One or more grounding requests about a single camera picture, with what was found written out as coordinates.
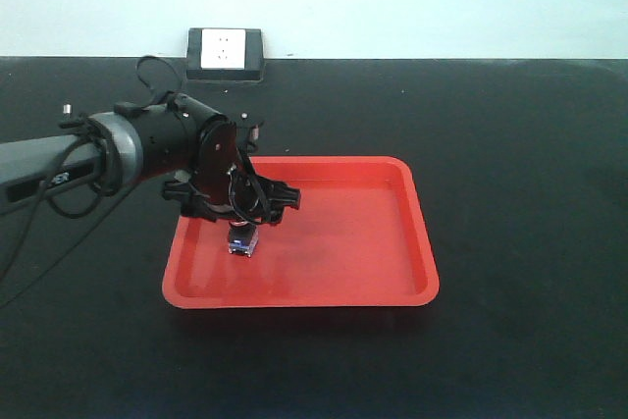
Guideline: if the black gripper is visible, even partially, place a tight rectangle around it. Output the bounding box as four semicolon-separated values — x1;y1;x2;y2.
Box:
162;113;301;226

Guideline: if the red mushroom push button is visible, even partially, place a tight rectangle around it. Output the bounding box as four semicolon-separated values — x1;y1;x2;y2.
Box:
228;222;259;257

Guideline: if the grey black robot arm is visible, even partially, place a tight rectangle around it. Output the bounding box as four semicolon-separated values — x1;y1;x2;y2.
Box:
1;92;300;225

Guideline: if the black white power socket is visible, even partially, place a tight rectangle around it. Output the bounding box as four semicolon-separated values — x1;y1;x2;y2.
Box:
185;27;265;81

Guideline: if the red plastic tray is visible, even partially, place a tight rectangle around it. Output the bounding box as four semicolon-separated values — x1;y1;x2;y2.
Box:
162;156;440;309

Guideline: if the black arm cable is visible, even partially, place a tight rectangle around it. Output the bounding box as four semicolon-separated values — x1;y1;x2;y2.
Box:
0;54;197;310

